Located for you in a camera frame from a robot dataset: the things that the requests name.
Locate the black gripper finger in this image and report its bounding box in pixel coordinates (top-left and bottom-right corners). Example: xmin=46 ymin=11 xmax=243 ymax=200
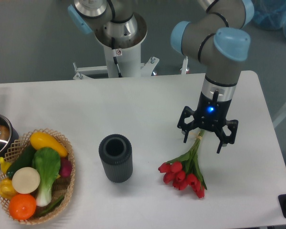
xmin=177 ymin=105 xmax=199 ymax=144
xmin=214 ymin=119 xmax=238 ymax=154

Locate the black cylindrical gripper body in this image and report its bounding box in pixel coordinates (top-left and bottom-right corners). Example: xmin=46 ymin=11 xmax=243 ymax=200
xmin=194 ymin=93 xmax=231 ymax=132

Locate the red tulip bouquet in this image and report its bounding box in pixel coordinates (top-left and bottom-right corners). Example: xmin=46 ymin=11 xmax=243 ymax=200
xmin=158 ymin=130 xmax=207 ymax=198

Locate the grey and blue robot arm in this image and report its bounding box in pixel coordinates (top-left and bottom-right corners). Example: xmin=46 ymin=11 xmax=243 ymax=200
xmin=68 ymin=0 xmax=254 ymax=146

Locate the dark grey ribbed vase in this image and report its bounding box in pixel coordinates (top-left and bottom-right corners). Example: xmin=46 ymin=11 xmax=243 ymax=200
xmin=99 ymin=134 xmax=133 ymax=183

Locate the blue plastic bag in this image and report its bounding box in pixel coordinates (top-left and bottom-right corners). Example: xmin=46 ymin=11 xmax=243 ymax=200
xmin=253 ymin=0 xmax=286 ymax=38

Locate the purple red onion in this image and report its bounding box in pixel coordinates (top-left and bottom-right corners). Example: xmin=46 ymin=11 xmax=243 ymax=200
xmin=59 ymin=158 xmax=72 ymax=178

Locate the green bok choy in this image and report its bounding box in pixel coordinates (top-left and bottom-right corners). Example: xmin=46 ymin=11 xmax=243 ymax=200
xmin=32 ymin=147 xmax=61 ymax=207

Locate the yellow squash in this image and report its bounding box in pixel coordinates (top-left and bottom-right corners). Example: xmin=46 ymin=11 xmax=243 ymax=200
xmin=30 ymin=132 xmax=68 ymax=157

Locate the green chili pepper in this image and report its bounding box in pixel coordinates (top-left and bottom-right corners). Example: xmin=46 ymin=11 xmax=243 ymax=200
xmin=35 ymin=196 xmax=64 ymax=218

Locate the woven wicker basket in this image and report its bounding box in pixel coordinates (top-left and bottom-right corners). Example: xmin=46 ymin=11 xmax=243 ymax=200
xmin=4 ymin=128 xmax=75 ymax=225

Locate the dark green cucumber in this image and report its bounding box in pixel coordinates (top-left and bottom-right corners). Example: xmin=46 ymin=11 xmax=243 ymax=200
xmin=6 ymin=145 xmax=36 ymax=179

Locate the cream round bun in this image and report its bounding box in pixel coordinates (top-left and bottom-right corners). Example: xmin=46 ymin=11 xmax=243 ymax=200
xmin=12 ymin=167 xmax=41 ymax=194

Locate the orange fruit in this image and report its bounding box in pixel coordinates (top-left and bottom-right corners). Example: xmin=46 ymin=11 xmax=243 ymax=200
xmin=8 ymin=194 xmax=37 ymax=220

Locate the yellow banana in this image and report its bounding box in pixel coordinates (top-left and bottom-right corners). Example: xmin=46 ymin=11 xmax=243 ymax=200
xmin=0 ymin=157 xmax=11 ymax=174

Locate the yellow bell pepper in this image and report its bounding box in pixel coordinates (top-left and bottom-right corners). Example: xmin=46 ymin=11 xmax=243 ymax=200
xmin=0 ymin=178 xmax=18 ymax=200

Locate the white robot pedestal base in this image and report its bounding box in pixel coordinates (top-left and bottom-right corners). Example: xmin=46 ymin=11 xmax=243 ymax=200
xmin=70 ymin=11 xmax=160 ymax=80

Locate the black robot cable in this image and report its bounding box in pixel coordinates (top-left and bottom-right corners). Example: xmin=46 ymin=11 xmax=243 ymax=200
xmin=111 ymin=37 xmax=123 ymax=78

